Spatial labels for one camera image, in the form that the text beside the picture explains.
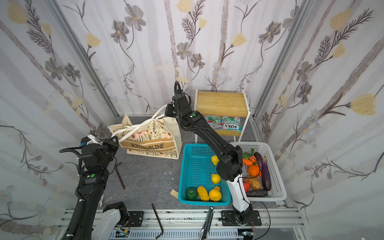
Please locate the cream canvas grocery bag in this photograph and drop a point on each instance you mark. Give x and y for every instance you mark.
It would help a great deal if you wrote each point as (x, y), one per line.
(158, 136)

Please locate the yellow gourd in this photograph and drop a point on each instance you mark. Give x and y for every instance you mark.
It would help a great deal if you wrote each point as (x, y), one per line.
(215, 194)

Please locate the dark cucumber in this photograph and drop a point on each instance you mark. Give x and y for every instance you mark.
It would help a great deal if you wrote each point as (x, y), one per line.
(257, 193)

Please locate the teal plastic basket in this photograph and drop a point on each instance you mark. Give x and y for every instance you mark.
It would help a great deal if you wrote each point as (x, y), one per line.
(197, 169)

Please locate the yellow corn cob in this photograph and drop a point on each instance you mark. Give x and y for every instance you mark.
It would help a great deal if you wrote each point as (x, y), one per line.
(203, 194)

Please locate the brown potato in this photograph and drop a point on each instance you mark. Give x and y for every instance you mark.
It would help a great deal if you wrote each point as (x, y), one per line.
(254, 183)

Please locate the small wooden block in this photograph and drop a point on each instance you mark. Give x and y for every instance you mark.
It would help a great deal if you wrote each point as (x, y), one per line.
(174, 193)

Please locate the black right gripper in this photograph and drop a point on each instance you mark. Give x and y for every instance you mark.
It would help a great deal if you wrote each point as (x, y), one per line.
(169, 110)

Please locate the green bell pepper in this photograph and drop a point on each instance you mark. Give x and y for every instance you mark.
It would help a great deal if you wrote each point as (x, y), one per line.
(191, 194)

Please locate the purple eggplant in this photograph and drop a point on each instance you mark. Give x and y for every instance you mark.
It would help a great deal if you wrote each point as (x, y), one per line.
(263, 165)

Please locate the black hex key on rail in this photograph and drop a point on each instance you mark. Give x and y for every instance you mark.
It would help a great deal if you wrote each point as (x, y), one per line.
(159, 222)

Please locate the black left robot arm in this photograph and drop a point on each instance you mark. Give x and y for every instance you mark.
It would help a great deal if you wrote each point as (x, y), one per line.
(89, 190)

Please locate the yellow lemon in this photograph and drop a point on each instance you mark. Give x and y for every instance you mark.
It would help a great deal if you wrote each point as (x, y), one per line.
(215, 160)
(216, 179)

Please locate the white wooden two-tier shelf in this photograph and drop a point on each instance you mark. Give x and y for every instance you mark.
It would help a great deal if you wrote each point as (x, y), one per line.
(224, 104)

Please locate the black metal cylinder tool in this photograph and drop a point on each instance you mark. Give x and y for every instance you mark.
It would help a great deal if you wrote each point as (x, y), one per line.
(207, 225)

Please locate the orange carrot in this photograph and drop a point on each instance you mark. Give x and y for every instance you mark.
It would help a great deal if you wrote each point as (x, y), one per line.
(250, 161)

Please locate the Fox's candy bag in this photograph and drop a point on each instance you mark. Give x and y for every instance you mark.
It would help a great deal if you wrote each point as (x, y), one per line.
(224, 123)

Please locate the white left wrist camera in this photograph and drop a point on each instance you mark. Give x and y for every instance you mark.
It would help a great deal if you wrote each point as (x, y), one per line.
(90, 139)

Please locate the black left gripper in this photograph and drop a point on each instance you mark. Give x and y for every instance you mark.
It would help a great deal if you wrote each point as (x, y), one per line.
(111, 144)

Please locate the red tomato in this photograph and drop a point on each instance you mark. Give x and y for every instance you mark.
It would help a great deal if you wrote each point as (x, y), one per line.
(246, 185)

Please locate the white plastic basket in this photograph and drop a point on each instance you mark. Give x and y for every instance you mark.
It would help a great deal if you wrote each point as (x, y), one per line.
(278, 191)

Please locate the black hex key on floor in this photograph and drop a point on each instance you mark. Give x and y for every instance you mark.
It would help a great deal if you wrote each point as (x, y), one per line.
(119, 175)

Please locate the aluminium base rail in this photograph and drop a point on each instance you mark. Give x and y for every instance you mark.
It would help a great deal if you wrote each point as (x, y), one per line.
(270, 224)

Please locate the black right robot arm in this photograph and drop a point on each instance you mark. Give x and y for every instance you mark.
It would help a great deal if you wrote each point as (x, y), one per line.
(230, 166)

